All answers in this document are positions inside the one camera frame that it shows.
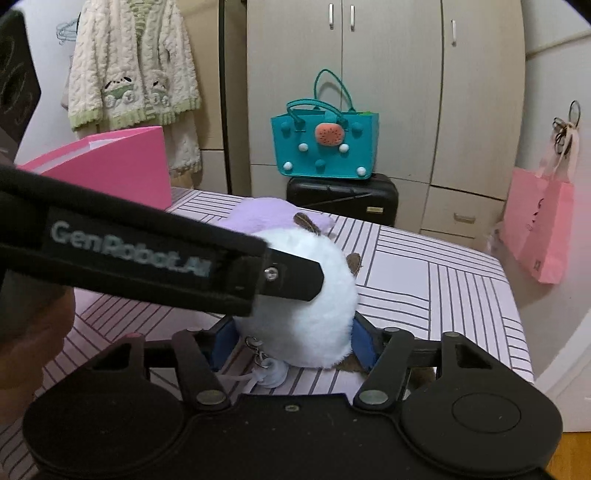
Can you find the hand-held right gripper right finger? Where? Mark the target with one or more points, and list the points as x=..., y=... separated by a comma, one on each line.
x=364, y=344

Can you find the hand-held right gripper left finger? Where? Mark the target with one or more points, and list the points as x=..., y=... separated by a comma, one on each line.
x=222, y=342

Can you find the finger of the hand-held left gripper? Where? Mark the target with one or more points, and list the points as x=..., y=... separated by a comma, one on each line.
x=295, y=277

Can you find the white plush toy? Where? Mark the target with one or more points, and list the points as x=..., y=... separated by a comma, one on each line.
x=304, y=318

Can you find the pink cardboard box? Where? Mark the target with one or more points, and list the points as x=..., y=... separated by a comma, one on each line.
x=111, y=166

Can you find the person's left forearm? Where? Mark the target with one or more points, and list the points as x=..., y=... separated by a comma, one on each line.
x=32, y=374

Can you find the purple plush toy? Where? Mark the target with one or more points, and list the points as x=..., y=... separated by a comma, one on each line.
x=263, y=214

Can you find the striped pink bed sheet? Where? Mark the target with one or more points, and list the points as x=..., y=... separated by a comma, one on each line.
x=438, y=295

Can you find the black suitcase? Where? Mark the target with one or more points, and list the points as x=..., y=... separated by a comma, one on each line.
x=341, y=198

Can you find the teal felt handbag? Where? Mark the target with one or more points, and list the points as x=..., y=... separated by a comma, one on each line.
x=323, y=147

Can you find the cream fleece jacket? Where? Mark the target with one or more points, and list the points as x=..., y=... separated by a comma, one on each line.
x=129, y=69

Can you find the pink paper bag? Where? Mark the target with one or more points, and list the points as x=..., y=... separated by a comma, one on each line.
x=538, y=221

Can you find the beige wardrobe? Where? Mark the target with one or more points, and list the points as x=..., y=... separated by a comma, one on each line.
x=392, y=69

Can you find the black vertical rail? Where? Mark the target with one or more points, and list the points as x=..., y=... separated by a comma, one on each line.
x=224, y=92

